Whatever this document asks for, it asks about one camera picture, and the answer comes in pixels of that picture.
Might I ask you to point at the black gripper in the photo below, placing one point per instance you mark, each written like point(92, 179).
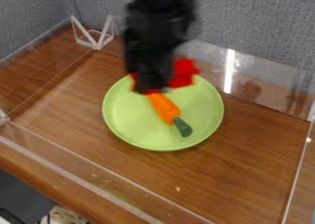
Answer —
point(152, 35)

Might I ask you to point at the red rectangular block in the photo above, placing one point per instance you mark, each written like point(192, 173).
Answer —
point(183, 72)

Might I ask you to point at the orange toy carrot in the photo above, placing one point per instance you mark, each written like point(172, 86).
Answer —
point(170, 113)

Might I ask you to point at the green plastic plate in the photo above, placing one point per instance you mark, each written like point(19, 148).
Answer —
point(136, 124)

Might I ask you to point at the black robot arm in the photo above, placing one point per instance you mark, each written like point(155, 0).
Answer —
point(158, 5)

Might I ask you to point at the clear acrylic corner bracket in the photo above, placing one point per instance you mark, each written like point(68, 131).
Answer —
point(91, 38)

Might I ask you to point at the clear acrylic enclosure wall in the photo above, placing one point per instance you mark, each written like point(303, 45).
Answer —
point(248, 175)

